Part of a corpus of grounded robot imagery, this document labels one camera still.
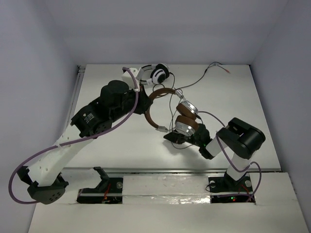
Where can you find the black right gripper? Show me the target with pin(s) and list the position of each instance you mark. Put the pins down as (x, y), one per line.
(175, 137)

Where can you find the white black headphones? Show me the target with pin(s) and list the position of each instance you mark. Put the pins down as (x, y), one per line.
(160, 72)

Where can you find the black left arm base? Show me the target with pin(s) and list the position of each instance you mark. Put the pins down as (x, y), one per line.
(108, 190)

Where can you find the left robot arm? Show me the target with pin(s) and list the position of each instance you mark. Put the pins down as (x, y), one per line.
(115, 104)

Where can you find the aluminium rail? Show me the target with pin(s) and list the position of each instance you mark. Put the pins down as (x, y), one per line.
(253, 168)

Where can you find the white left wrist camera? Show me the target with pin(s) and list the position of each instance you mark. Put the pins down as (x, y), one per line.
(132, 76)

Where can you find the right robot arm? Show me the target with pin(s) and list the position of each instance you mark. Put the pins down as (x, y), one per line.
(240, 137)

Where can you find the brown silver headphones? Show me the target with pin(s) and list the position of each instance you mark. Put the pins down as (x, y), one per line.
(185, 123)

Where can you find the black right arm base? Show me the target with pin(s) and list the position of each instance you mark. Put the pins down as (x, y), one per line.
(222, 192)

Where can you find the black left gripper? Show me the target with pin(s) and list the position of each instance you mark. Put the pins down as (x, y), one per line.
(142, 102)

